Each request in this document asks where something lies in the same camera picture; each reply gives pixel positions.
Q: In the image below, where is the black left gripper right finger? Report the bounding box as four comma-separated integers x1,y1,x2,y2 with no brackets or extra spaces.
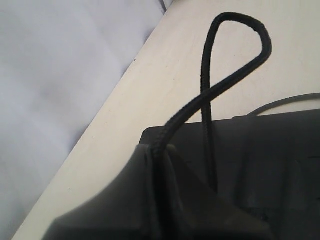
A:
167,145,275,240

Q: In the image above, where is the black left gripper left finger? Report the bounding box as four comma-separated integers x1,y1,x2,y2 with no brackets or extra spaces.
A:
47,144,158,240

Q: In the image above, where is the black braided rope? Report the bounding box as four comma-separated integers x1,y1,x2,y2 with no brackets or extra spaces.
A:
149,11,273,240

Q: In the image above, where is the black plastic carrying case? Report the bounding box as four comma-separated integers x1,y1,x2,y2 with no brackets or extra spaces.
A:
139,108,320,240

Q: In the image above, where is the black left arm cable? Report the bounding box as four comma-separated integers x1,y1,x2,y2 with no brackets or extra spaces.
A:
247,92,320,117

